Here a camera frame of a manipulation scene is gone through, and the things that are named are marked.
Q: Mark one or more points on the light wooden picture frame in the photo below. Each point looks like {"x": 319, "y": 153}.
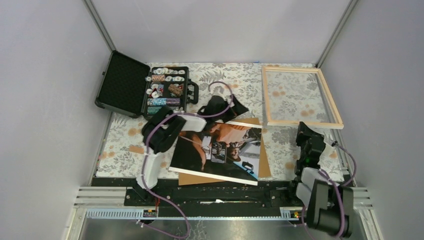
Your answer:
{"x": 331, "y": 109}

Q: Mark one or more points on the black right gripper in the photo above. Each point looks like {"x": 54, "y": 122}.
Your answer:
{"x": 304, "y": 132}

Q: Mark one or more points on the black poker chip case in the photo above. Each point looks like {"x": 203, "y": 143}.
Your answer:
{"x": 134, "y": 89}

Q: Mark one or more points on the right corner aluminium post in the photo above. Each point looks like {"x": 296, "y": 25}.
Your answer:
{"x": 337, "y": 31}

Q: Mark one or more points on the small brown wooden block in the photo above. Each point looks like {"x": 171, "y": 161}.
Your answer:
{"x": 136, "y": 149}

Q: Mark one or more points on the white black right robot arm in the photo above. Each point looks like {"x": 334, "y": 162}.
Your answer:
{"x": 329, "y": 205}

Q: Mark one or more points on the aluminium rail front structure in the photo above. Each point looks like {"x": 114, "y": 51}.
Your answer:
{"x": 124, "y": 203}

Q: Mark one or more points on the corner aluminium post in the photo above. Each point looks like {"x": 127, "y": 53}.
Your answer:
{"x": 91, "y": 8}
{"x": 337, "y": 31}

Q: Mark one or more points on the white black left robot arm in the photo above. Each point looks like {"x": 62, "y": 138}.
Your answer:
{"x": 163, "y": 128}

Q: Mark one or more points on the left corner aluminium post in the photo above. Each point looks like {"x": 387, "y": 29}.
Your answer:
{"x": 91, "y": 8}

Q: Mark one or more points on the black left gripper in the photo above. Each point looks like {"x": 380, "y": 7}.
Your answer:
{"x": 237, "y": 109}

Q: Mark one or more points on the floral patterned table mat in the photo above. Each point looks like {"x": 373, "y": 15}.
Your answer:
{"x": 245, "y": 81}

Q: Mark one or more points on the large printed photo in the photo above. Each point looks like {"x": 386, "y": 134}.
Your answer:
{"x": 226, "y": 152}

